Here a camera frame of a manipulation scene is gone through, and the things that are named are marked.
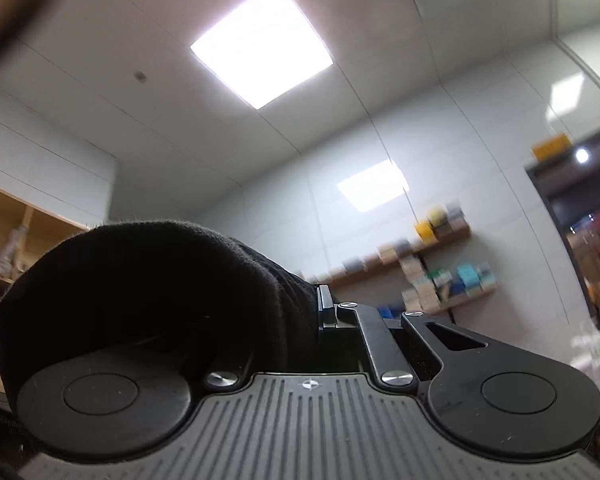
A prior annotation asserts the square ceiling light panel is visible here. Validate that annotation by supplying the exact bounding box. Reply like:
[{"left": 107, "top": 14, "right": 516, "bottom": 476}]
[{"left": 190, "top": 0, "right": 334, "bottom": 110}]

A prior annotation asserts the lower wooden wall shelf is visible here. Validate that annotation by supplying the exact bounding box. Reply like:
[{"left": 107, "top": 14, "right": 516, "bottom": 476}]
[{"left": 377, "top": 282, "right": 500, "bottom": 320}]

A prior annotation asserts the upper wooden wall shelf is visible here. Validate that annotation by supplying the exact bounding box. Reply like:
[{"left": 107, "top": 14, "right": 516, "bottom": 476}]
[{"left": 306, "top": 224, "right": 471, "bottom": 288}]

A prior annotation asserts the black quilted jacket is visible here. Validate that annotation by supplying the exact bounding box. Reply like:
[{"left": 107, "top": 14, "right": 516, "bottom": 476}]
[{"left": 0, "top": 221, "right": 318, "bottom": 401}]

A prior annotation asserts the wooden wall shelf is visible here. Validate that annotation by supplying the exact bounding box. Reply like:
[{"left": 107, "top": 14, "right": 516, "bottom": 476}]
[
  {"left": 377, "top": 282, "right": 500, "bottom": 320},
  {"left": 306, "top": 224, "right": 471, "bottom": 288}
]

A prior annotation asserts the wooden cubby shelf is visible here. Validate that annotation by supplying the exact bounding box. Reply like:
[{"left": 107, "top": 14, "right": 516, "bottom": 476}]
[{"left": 0, "top": 188, "right": 88, "bottom": 393}]

